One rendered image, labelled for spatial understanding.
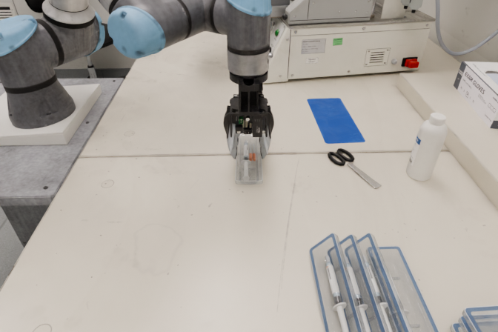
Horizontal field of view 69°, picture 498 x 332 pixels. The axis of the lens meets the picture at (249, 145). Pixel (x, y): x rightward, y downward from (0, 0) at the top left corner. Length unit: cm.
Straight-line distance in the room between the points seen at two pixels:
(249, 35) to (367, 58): 68
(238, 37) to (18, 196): 54
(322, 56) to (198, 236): 72
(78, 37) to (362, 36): 79
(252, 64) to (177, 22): 14
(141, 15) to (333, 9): 69
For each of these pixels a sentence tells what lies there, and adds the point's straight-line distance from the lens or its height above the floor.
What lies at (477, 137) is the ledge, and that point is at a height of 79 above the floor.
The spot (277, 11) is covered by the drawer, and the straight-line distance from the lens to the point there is 114.
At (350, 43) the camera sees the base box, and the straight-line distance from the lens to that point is 118.
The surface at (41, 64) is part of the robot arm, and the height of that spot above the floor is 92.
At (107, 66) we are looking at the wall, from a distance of 312.
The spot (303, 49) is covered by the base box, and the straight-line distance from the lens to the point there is 113.
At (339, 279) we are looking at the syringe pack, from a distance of 56.
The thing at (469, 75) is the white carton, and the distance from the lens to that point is 111.
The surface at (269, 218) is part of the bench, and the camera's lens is 68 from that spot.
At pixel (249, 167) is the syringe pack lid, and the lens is 76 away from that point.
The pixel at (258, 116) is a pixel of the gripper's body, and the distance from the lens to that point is 66.
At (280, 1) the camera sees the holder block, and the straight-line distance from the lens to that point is 115.
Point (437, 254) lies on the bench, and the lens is 70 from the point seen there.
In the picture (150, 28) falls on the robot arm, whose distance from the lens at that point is 56.
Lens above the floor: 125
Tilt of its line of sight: 35 degrees down
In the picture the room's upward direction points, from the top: straight up
